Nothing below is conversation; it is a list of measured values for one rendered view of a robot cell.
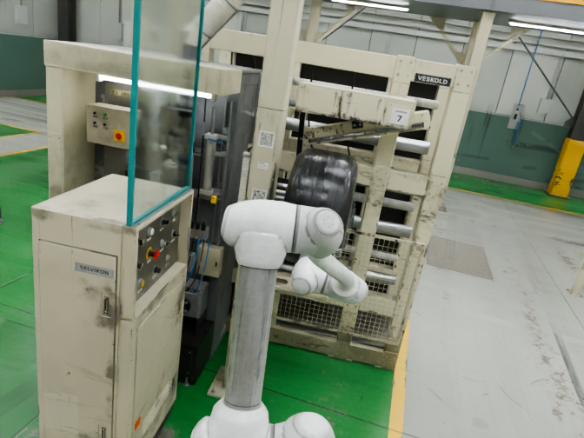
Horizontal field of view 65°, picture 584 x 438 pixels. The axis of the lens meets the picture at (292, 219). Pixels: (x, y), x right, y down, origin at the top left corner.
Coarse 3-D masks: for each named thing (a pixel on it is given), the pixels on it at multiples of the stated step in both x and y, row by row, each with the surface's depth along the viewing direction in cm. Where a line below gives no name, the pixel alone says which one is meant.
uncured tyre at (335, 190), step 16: (304, 160) 216; (320, 160) 216; (336, 160) 217; (352, 160) 223; (304, 176) 210; (320, 176) 210; (336, 176) 210; (352, 176) 214; (288, 192) 212; (304, 192) 208; (320, 192) 207; (336, 192) 207; (352, 192) 211; (336, 208) 206; (288, 256) 224
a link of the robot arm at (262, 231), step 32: (224, 224) 119; (256, 224) 117; (288, 224) 117; (256, 256) 117; (256, 288) 119; (256, 320) 119; (256, 352) 120; (256, 384) 121; (224, 416) 119; (256, 416) 120
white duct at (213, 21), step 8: (216, 0) 232; (224, 0) 231; (232, 0) 231; (240, 0) 232; (208, 8) 234; (216, 8) 233; (224, 8) 233; (232, 8) 234; (208, 16) 234; (216, 16) 234; (224, 16) 236; (208, 24) 236; (216, 24) 238; (208, 32) 239
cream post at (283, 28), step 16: (272, 0) 202; (288, 0) 201; (272, 16) 204; (288, 16) 203; (272, 32) 206; (288, 32) 205; (272, 48) 208; (288, 48) 207; (272, 64) 210; (288, 64) 209; (272, 80) 212; (288, 80) 211; (272, 96) 214; (288, 96) 220; (272, 112) 217; (256, 128) 220; (272, 128) 219; (256, 144) 223; (256, 160) 225; (272, 160) 224; (256, 176) 228; (272, 176) 226; (272, 192) 230; (224, 384) 270
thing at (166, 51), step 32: (160, 0) 148; (192, 0) 173; (160, 32) 152; (192, 32) 179; (160, 64) 157; (192, 64) 185; (160, 96) 162; (192, 96) 192; (160, 128) 167; (192, 128) 199; (160, 160) 172; (128, 192) 154; (160, 192) 178; (128, 224) 158
